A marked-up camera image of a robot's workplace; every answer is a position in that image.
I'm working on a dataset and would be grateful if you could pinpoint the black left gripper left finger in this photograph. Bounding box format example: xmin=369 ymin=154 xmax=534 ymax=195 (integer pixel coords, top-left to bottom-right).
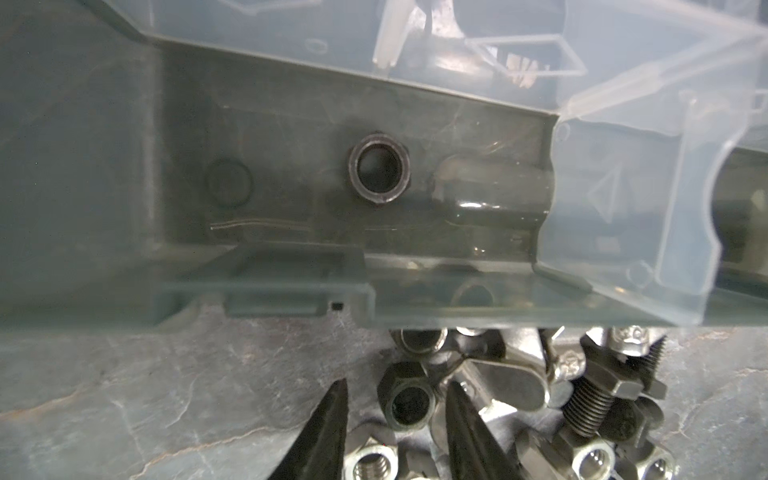
xmin=268 ymin=378 xmax=349 ymax=480

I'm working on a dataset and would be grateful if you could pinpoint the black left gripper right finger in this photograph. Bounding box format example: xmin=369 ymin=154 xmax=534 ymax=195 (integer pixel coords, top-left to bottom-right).
xmin=445 ymin=381 xmax=522 ymax=480

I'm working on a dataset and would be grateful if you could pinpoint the black hex nut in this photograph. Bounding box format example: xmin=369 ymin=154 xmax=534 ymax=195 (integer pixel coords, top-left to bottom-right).
xmin=390 ymin=329 xmax=449 ymax=360
xmin=347 ymin=131 xmax=411 ymax=205
xmin=377 ymin=361 xmax=437 ymax=432

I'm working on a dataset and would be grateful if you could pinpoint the silver wing nut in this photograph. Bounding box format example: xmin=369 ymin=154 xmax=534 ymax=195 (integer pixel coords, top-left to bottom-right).
xmin=443 ymin=349 xmax=586 ymax=417

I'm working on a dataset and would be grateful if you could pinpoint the grey plastic organizer box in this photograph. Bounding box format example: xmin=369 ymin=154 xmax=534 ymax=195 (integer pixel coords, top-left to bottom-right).
xmin=1 ymin=1 xmax=767 ymax=331

